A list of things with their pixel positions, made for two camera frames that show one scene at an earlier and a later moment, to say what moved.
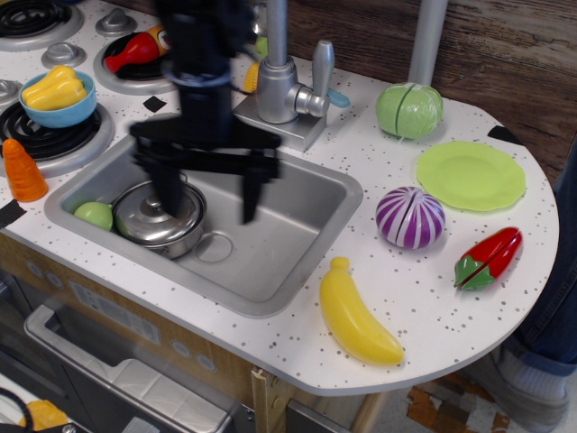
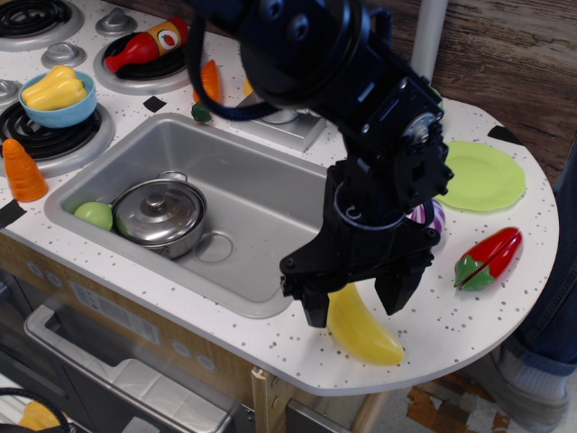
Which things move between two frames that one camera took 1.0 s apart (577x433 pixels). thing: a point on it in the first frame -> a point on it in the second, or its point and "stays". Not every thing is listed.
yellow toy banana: (354, 319) stays
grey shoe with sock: (535, 397) stays
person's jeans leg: (552, 339) stays
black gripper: (206, 137) -> (364, 233)
